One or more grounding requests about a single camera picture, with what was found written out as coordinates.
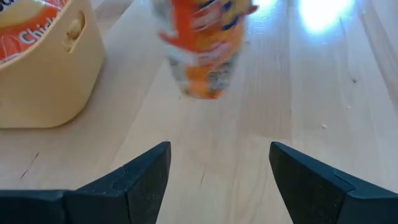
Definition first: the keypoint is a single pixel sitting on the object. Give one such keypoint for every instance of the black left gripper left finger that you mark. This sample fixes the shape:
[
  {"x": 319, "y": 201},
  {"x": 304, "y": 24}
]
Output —
[{"x": 124, "y": 196}]

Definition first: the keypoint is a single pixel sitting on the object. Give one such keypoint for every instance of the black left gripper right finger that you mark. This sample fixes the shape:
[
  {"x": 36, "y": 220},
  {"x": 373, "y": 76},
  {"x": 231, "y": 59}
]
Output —
[{"x": 317, "y": 193}]

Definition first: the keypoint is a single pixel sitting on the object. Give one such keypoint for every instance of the yellow plastic bin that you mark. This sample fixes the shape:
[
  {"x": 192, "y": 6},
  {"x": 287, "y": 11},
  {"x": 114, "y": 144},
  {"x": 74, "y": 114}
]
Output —
[{"x": 53, "y": 81}]

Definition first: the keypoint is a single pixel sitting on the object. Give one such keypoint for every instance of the red Saucy Noodles pack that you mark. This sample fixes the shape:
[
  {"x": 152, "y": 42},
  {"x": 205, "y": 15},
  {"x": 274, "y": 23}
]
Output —
[{"x": 205, "y": 46}]

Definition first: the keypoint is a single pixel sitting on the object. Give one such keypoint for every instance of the orange chicken ramen noodle pack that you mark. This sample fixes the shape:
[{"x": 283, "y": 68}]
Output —
[{"x": 25, "y": 28}]

